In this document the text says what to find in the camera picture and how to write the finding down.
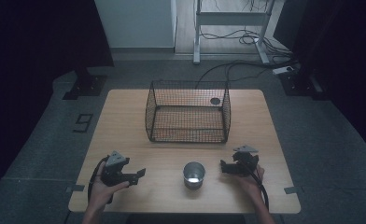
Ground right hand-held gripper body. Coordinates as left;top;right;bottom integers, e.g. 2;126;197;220
232;144;260;175

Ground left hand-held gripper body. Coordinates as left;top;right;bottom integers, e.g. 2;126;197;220
101;150;131;188

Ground metal cup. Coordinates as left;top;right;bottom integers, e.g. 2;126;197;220
182;161;206;191

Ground black wire mesh basket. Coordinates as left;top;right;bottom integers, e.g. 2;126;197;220
145;79;232;145

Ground person's right hand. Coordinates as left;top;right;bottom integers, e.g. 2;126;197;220
233;163;266;202

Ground person's left hand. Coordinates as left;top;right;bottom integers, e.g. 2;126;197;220
88;161;131;213

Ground grey tape strip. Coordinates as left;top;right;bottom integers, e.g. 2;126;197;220
65;184;86;193
283;185;303;195

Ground person's dark clothing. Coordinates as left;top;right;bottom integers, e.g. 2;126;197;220
125;213;246;224

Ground black stand base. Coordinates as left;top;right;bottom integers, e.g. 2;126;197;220
278;68;330;101
62;66;108;101

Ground white power strip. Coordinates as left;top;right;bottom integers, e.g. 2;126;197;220
272;65;295;76

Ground dark curtain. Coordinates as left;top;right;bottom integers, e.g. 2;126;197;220
0;0;115;200
273;0;366;162

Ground white cabinet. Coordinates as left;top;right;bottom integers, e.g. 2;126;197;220
93;0;178;49

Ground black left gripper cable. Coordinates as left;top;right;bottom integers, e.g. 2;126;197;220
87;155;114;205

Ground black cables on floor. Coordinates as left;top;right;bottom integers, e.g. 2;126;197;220
195;0;301;90

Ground white desk frame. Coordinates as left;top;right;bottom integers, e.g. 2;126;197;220
192;0;286;65

